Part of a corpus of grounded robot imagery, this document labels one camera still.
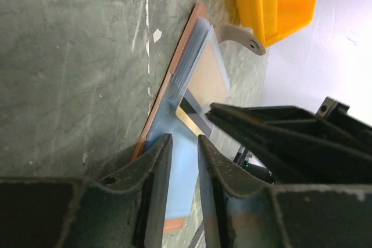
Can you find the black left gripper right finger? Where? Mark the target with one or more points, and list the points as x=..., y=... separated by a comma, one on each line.
x=240, y=210

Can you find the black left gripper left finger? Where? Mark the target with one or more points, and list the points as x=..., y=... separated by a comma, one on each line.
x=126, y=209

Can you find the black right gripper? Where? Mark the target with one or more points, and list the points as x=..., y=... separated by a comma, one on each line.
x=340, y=114

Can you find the pink leather card holder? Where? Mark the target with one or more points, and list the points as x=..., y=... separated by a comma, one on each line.
x=162, y=117

